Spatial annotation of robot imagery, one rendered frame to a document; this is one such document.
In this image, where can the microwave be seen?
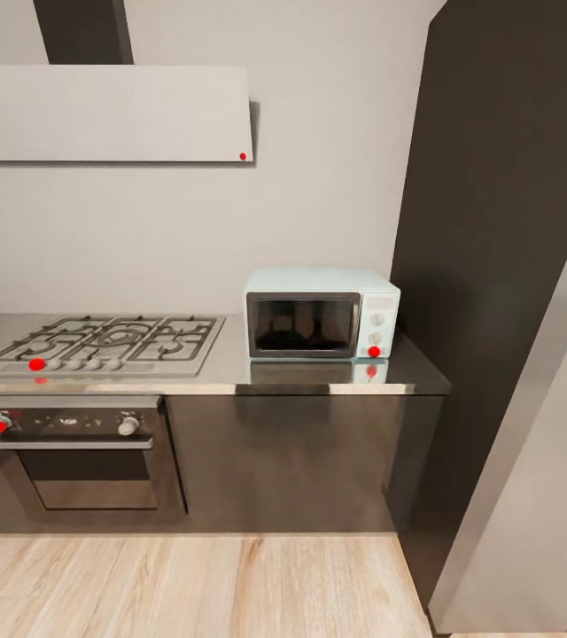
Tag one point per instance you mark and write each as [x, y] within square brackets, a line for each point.
[319, 313]

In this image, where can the burner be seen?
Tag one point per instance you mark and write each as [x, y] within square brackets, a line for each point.
[113, 345]

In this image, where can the range hood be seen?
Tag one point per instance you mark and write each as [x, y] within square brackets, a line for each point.
[92, 103]

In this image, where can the oven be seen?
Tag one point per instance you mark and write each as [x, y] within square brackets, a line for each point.
[101, 459]

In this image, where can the fridge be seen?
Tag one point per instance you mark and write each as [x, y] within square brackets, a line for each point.
[480, 258]

